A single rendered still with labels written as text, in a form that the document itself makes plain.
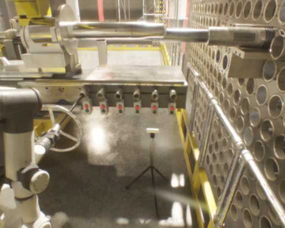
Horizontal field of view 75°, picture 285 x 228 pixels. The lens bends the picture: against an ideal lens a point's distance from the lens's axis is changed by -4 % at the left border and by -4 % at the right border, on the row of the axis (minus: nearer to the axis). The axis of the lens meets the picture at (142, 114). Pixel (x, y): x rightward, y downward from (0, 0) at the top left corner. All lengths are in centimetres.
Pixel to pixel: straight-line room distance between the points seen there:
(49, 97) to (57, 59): 46
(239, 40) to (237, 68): 43
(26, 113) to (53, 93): 156
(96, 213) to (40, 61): 151
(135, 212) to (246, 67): 192
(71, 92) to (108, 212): 124
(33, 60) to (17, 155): 153
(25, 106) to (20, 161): 18
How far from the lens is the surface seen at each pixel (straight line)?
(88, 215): 195
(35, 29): 184
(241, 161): 102
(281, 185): 230
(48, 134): 135
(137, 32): 163
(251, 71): 252
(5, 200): 98
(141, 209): 192
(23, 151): 72
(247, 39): 214
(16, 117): 69
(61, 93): 220
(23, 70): 243
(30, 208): 84
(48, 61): 208
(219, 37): 204
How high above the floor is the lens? 159
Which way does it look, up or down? 29 degrees down
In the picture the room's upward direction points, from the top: straight up
